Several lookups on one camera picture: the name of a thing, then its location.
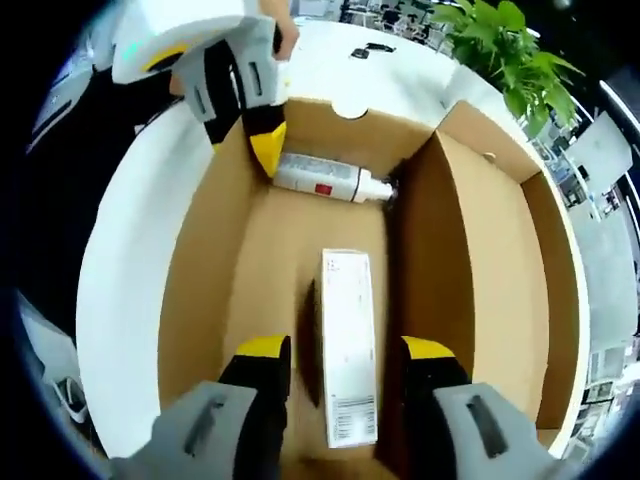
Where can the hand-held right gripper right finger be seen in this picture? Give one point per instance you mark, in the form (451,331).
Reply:
(525,455)

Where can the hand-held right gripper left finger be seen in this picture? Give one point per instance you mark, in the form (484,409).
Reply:
(160,445)

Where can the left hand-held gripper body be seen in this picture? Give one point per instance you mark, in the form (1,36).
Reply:
(175,25)

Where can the brown cardboard shoe box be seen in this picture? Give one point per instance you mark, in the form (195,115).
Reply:
(280,275)

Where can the person's left hand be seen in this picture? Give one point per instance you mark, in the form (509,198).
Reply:
(287,35)

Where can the small black adapter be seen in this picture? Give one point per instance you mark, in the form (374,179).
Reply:
(357,52)

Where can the white bottle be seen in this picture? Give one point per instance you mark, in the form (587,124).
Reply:
(320,175)

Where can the long white carton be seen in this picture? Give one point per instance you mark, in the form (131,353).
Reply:
(350,350)

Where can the white plant pot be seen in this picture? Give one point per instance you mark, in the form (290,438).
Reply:
(465,85)

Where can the green potted plant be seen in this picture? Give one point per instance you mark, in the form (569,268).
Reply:
(505,55)

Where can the white partition panel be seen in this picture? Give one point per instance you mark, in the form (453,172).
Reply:
(600,145)

